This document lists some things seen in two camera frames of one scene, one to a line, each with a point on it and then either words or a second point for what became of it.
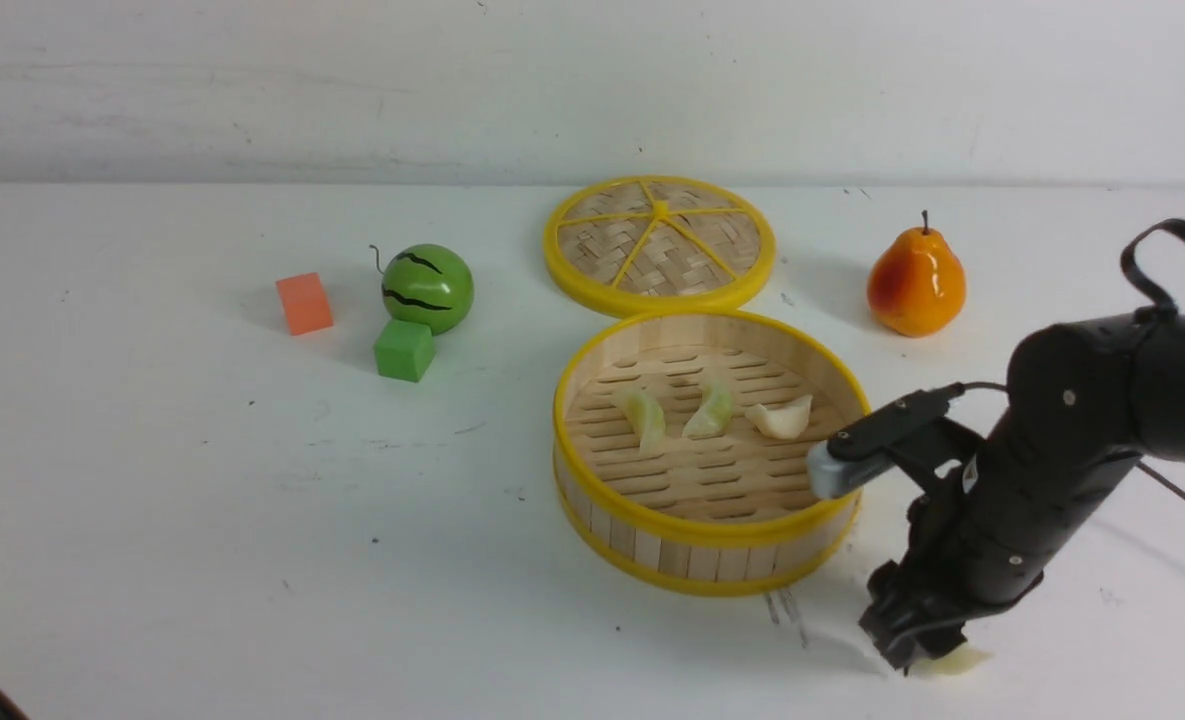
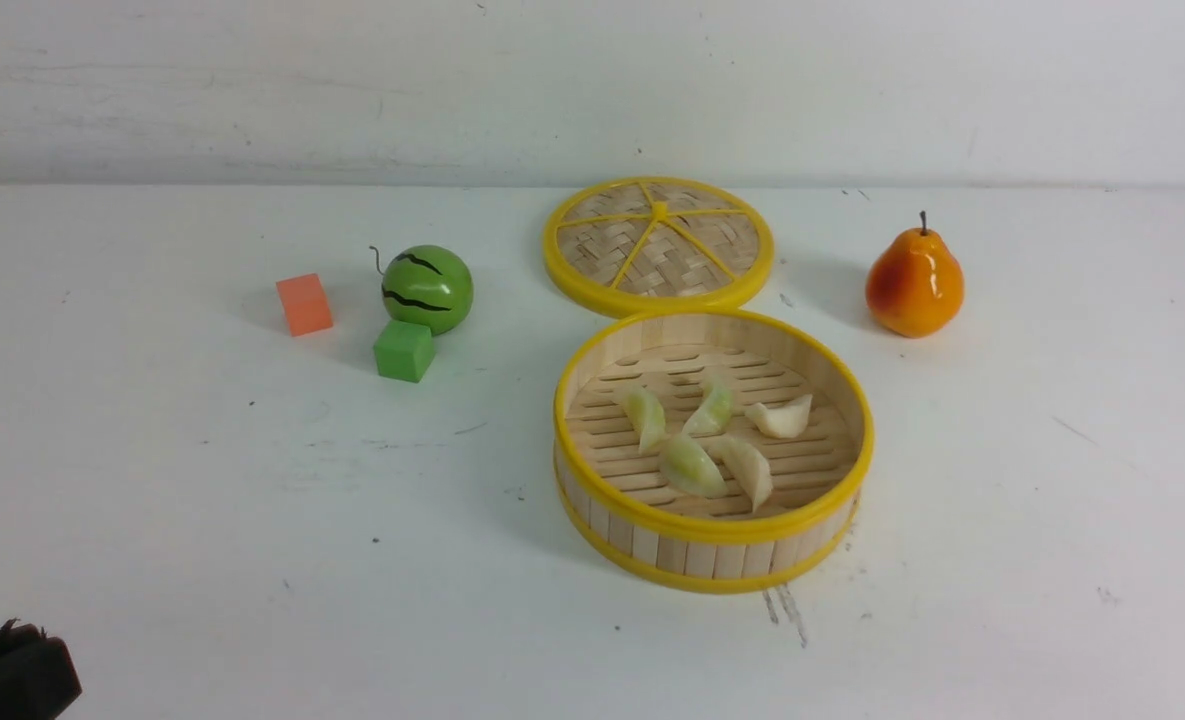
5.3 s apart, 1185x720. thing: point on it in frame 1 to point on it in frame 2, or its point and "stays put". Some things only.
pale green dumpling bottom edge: x=713 y=416 stays put
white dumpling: x=786 y=422 stays put
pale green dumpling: x=647 y=421 stays put
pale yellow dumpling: x=954 y=662 to x=686 y=467
